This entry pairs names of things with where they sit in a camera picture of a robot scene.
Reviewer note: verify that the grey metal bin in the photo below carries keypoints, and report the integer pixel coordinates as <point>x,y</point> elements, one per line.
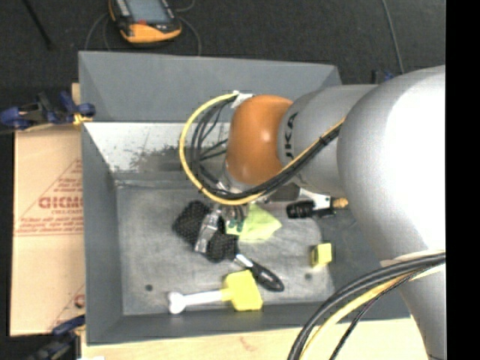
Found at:
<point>150,238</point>

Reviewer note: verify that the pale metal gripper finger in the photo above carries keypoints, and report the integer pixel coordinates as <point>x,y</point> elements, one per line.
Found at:
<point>205,235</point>

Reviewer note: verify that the light green cloth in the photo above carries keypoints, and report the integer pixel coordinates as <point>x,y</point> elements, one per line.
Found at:
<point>260,225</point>

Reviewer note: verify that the black mesh tool with loop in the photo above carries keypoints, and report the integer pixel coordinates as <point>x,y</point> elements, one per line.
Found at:
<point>189,219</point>

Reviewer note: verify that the brown cardboard board, red print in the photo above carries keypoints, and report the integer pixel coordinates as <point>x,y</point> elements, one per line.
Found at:
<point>45,257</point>

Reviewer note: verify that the small yellow box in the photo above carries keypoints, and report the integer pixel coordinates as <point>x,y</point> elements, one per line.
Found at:
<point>321,254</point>

